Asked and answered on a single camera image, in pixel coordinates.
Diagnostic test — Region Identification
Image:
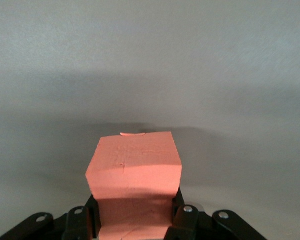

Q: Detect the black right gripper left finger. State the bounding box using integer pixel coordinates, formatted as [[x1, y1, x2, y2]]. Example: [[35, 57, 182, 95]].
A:
[[62, 193, 102, 240]]

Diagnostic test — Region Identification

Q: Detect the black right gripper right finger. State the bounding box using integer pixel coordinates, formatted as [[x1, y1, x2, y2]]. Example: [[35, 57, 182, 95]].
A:
[[164, 187, 199, 240]]

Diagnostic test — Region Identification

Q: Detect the orange foam block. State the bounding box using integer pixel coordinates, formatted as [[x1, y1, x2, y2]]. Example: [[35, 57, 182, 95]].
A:
[[84, 131, 183, 240]]

